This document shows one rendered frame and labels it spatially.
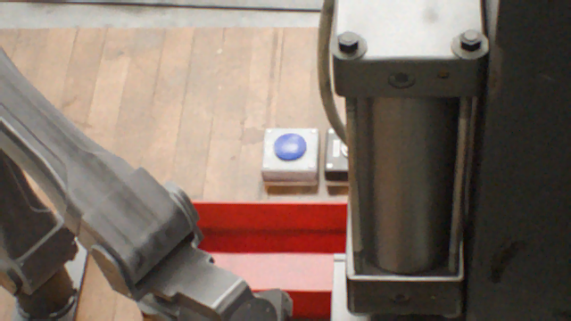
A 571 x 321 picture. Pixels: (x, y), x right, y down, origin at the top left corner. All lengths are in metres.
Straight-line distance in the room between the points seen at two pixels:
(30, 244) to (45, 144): 0.26
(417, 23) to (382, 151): 0.10
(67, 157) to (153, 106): 0.56
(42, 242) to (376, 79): 0.58
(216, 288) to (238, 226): 0.43
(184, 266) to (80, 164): 0.12
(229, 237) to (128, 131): 0.22
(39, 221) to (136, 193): 0.27
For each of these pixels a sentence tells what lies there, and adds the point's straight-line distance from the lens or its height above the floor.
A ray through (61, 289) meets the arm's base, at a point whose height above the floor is 0.95.
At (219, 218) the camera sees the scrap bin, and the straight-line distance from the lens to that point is 1.31.
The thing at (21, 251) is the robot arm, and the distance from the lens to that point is 1.17.
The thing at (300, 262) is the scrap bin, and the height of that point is 0.90.
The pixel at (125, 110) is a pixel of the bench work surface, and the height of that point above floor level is 0.90.
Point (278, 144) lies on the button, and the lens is 1.36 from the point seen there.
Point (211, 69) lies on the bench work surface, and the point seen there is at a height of 0.90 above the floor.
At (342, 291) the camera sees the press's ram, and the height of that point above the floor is 1.18.
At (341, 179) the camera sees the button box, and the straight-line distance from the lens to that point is 1.35.
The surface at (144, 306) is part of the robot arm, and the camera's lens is 0.96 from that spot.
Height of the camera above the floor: 1.98
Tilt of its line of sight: 51 degrees down
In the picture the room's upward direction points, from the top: 6 degrees counter-clockwise
